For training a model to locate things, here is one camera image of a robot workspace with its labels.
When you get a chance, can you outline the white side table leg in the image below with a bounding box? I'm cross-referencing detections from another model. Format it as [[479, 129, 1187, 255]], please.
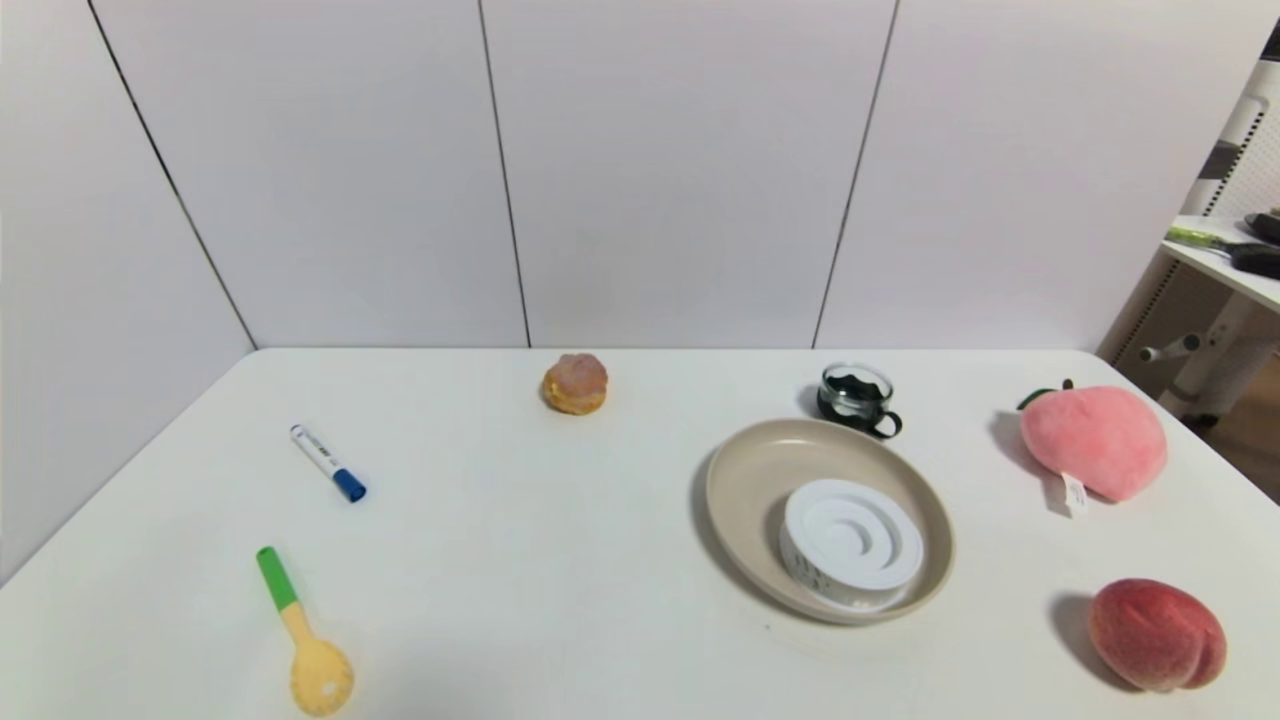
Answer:
[[1139, 294, 1280, 421]]

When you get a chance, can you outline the white perforated panel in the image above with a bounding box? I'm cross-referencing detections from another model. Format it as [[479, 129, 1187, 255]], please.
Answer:
[[1098, 25, 1280, 366]]

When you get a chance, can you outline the pink plush peach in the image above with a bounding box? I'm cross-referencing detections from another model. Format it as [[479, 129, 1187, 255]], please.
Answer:
[[1016, 379, 1170, 519]]

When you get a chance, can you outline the pink frosted pastry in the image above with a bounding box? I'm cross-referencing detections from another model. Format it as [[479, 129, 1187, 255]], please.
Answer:
[[541, 352, 610, 417]]

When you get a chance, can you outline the brown round plate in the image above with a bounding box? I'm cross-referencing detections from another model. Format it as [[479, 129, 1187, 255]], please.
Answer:
[[705, 417, 956, 627]]

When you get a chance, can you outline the red peach fruit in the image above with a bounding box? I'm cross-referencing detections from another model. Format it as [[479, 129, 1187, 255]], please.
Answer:
[[1087, 577, 1229, 694]]

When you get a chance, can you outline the green handled tool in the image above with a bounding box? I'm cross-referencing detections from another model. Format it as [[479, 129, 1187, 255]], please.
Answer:
[[1165, 226, 1243, 253]]

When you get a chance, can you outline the glass cup with black holder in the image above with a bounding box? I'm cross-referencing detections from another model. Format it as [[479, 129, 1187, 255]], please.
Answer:
[[816, 361, 904, 441]]

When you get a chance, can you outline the yellow spoon with green handle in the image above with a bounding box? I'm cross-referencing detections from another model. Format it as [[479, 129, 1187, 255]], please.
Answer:
[[253, 546, 355, 719]]

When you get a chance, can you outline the white marker with blue cap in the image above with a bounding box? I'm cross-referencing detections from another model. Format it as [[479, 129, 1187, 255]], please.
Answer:
[[288, 423, 368, 504]]

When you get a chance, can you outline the white round lidded container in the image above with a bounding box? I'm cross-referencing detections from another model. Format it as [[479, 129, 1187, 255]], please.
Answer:
[[779, 478, 926, 612]]

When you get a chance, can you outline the black brush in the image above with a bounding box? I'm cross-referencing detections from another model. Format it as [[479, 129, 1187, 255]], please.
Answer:
[[1229, 243, 1280, 280]]

